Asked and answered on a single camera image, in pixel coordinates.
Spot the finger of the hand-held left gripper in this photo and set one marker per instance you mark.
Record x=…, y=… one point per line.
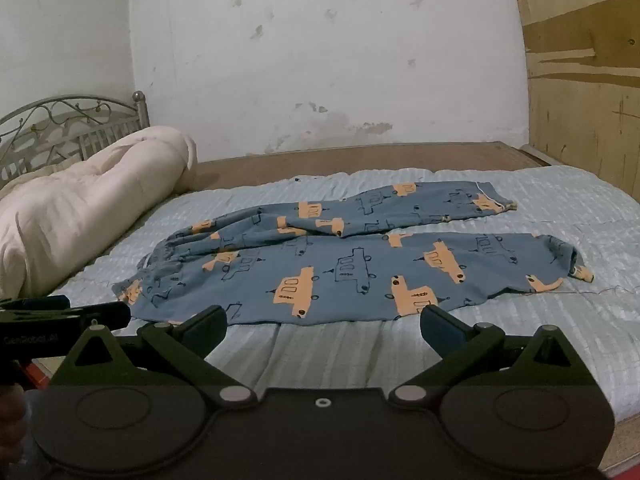
x=35, y=303
x=100, y=314

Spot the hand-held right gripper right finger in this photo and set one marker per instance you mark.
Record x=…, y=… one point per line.
x=436, y=322

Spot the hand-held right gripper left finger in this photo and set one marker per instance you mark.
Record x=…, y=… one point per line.
x=209, y=321

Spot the blue pants with orange print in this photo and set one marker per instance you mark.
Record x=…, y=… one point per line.
x=320, y=270

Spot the red object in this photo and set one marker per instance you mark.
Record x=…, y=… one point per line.
x=37, y=375

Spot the beige rolled comforter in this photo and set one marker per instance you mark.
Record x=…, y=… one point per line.
x=75, y=210

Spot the grey metal headboard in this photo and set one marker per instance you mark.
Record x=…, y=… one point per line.
x=75, y=115

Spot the plywood board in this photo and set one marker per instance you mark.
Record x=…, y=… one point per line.
x=585, y=85

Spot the brown wooden bed frame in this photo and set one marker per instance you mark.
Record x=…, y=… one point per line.
x=350, y=160

